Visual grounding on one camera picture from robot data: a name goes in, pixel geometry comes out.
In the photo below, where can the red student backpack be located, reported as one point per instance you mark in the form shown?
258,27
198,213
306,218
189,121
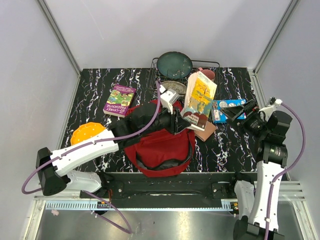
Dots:
156,153

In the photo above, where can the teal ceramic plate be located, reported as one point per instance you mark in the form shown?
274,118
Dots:
174,65

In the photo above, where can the pink leather wallet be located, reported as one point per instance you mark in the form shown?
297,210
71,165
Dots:
203,135

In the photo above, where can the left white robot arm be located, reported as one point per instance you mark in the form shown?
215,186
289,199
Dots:
55,169

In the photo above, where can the yellow paperback book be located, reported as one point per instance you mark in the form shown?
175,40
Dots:
198,100

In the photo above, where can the purple treehouse book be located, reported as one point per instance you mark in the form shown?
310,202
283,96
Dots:
119,100

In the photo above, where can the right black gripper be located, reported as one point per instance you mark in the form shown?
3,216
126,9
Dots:
252,110

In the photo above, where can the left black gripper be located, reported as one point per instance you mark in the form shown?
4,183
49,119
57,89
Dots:
177,122

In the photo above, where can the pink patterned mug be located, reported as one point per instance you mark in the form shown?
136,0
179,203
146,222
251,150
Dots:
210,74

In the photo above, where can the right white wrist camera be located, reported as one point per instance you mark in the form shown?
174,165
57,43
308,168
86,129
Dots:
271,106

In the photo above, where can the orange plastic plate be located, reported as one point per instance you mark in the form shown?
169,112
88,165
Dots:
85,132

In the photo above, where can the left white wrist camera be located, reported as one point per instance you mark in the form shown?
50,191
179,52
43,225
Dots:
167,98

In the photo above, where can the speckled beige plate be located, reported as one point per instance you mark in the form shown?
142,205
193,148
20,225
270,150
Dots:
178,87

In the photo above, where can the black wire dish rack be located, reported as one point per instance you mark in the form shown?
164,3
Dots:
155,75

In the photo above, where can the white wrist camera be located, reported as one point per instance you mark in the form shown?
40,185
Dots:
167,98
271,106

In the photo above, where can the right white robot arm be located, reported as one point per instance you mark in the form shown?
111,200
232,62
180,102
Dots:
258,202

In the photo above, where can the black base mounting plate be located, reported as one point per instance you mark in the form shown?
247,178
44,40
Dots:
207,184

